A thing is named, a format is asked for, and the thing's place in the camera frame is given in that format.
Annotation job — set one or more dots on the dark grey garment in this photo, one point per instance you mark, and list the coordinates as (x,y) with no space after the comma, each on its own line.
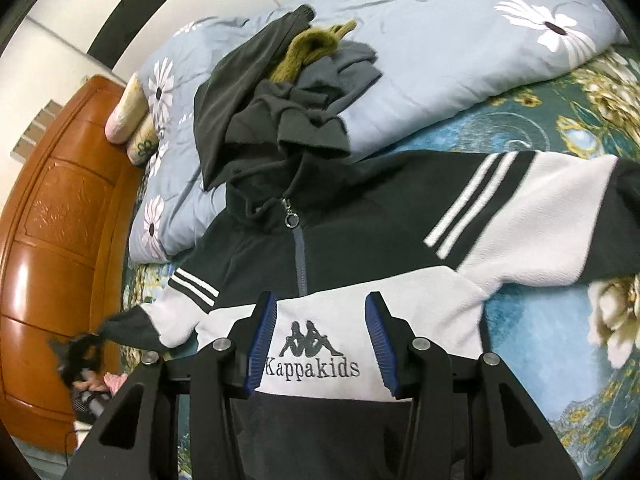
(285,115)

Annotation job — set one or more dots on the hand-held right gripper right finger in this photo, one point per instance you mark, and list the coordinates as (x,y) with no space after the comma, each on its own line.
(381,342)

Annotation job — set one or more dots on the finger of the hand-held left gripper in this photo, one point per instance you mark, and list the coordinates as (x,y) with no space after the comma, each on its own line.
(75,352)

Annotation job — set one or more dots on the teal floral bed sheet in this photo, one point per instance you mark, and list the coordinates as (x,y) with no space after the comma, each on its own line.
(545,340)

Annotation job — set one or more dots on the wooden headboard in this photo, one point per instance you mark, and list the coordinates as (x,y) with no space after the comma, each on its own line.
(55,240)

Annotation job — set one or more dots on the olive green knitted garment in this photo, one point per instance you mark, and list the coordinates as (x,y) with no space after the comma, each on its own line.
(305,47)

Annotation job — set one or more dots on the black and white zip jacket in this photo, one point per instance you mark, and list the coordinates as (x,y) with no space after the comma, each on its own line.
(525,220)

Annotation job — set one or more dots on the black garment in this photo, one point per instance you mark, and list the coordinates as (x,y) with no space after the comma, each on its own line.
(227,90)

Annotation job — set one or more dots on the blue-grey garment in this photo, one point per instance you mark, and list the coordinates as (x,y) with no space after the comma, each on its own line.
(345,70)

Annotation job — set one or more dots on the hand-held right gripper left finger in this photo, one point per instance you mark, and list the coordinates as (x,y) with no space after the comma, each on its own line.
(261,342)

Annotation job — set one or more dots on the cream pillow with flower print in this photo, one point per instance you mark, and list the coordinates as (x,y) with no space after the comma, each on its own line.
(144,144)

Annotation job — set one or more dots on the light blue floral quilt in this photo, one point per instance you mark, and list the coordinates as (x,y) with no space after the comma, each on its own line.
(440,45)

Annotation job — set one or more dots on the pink and cream pillow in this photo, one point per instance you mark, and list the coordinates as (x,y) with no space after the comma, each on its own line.
(125,110)

